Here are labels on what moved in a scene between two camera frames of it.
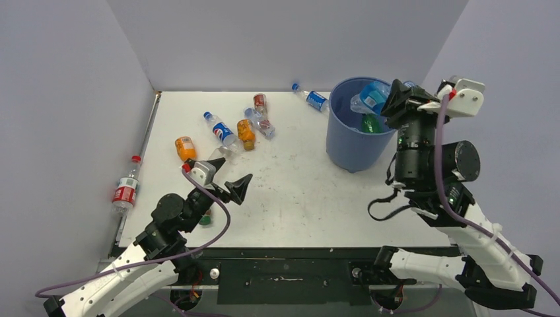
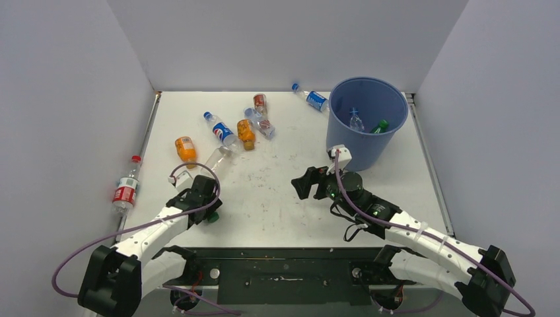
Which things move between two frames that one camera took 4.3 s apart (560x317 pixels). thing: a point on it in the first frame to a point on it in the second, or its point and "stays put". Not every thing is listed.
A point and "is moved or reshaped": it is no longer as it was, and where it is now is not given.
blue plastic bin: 347,145 stays put
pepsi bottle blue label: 222,131 stays put
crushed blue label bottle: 372,98 to 355,121
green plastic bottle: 371,123 is moved or reshaped
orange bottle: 185,148 stays put
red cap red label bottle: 124,195 stays put
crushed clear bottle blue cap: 263,126 stays put
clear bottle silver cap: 220,152 stays put
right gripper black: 398,97 to 312,176
